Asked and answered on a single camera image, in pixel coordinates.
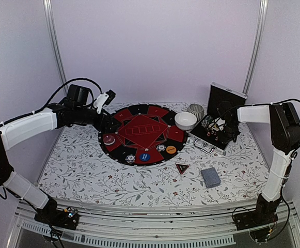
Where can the black triangular all-in marker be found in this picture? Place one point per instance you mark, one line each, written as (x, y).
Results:
(182, 168)

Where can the round red black poker mat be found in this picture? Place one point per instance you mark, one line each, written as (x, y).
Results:
(143, 127)

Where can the poker chip stack left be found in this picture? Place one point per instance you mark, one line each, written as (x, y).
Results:
(206, 121)

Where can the blue ten poker chip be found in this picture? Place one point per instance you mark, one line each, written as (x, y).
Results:
(130, 159)

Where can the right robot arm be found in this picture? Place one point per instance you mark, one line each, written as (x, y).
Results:
(285, 137)

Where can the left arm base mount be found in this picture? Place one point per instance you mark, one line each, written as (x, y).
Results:
(67, 218)

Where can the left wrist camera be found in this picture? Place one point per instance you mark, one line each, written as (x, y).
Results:
(104, 98)

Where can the orange big blind button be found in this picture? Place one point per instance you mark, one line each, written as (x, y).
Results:
(171, 149)

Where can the aluminium front rail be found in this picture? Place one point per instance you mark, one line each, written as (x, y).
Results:
(125, 226)

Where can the blue small blind button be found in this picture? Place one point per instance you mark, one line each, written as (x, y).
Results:
(144, 157)

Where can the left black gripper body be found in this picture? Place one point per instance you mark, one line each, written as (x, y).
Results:
(101, 126)

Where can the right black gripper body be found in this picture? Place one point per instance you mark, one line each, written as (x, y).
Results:
(231, 132)

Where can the aluminium poker chip case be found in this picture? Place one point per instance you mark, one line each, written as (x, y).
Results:
(217, 121)

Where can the clear red dealer button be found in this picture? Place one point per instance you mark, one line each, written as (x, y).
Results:
(108, 140)

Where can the aluminium frame post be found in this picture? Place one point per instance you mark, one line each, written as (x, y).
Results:
(48, 11)
(256, 46)

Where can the left aluminium frame post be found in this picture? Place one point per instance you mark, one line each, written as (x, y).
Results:
(48, 11)

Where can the right aluminium frame post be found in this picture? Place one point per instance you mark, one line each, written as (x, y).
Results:
(256, 46)

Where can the grey striped ceramic mug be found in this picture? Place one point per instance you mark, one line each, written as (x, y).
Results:
(197, 110)

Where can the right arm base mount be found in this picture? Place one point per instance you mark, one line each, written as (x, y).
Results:
(264, 213)

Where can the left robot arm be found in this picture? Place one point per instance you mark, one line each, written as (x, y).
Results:
(74, 109)

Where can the white ceramic bowl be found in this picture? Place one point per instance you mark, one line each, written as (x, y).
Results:
(185, 120)

